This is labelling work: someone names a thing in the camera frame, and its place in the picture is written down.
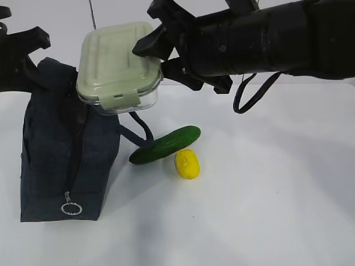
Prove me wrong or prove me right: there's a navy blue fabric lunch bag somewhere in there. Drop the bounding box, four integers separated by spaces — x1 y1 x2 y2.
20 58 154 222

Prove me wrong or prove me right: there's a green cucumber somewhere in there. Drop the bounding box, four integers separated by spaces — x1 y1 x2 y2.
129 125 201 165

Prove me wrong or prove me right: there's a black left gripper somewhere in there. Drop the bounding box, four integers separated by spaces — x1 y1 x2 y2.
1 22 51 93

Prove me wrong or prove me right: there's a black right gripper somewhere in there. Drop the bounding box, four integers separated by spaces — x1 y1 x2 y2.
132 1 261 94

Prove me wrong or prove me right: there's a yellow lemon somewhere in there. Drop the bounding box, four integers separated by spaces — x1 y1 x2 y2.
175 149 200 180

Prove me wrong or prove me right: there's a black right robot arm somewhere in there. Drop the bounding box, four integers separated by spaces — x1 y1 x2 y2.
133 1 354 94

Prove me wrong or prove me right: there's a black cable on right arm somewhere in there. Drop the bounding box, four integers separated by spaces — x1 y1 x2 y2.
232 70 281 114

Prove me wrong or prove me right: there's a glass container with green lid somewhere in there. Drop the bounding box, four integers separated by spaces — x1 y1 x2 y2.
76 22 163 115

